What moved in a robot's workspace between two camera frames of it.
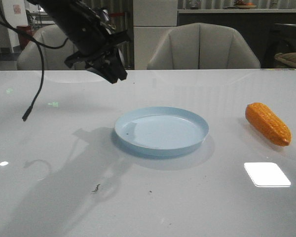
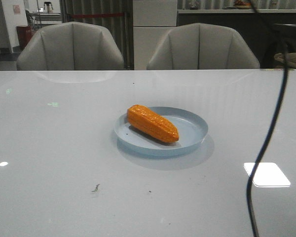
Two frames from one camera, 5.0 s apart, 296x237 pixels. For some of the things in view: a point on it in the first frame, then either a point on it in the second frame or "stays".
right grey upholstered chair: x=200 y=46 stays
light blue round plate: x=161 y=131 stays
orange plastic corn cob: x=264 y=119 -> x=151 y=124
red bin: x=23 y=39 stays
